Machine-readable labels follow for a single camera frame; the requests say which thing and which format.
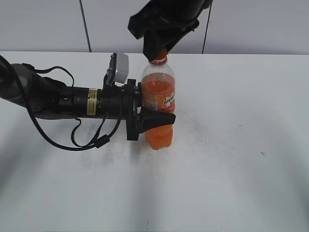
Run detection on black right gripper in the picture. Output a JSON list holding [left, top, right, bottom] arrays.
[[128, 0, 212, 60]]

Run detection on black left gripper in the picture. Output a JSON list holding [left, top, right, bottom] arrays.
[[122, 79, 176, 141]]

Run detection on orange soda plastic bottle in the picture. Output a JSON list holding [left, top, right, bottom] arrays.
[[141, 57, 176, 150]]

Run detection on orange bottle cap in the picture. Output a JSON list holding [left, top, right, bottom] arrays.
[[154, 48, 168, 60]]

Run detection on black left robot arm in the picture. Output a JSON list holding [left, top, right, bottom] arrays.
[[0, 53, 176, 141]]

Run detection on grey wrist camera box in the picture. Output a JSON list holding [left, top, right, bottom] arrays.
[[104, 52, 129, 86]]

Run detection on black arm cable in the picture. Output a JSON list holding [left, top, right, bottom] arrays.
[[0, 58, 121, 151]]

